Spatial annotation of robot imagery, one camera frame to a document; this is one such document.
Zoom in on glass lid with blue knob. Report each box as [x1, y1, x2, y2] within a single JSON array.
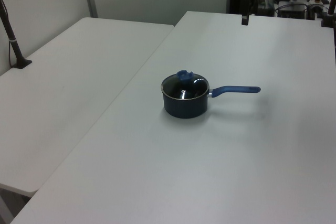
[[160, 69, 210, 102]]

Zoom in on black electronics box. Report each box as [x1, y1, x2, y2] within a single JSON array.
[[277, 3, 308, 19]]

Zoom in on black pole with table clamp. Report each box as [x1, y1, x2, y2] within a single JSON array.
[[320, 0, 336, 28]]

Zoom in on white side table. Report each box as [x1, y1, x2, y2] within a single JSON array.
[[0, 17, 176, 195]]

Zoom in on dark saucepan with blue handle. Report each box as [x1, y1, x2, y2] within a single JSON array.
[[160, 73, 261, 119]]

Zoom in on black camera pole with base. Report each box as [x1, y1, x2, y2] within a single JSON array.
[[0, 0, 33, 69]]

